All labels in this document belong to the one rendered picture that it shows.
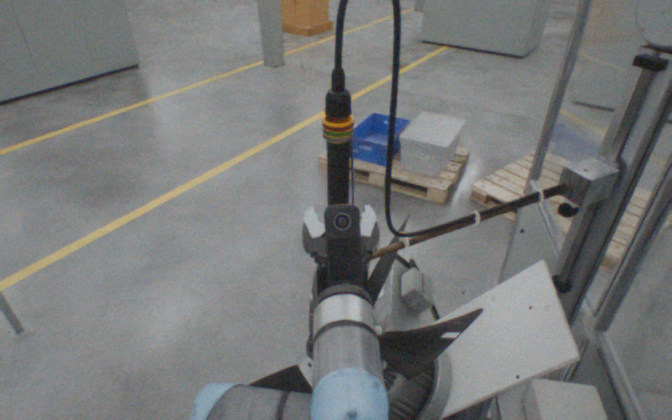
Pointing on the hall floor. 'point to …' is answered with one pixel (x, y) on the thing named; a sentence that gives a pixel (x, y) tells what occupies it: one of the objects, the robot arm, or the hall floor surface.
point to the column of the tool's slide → (589, 262)
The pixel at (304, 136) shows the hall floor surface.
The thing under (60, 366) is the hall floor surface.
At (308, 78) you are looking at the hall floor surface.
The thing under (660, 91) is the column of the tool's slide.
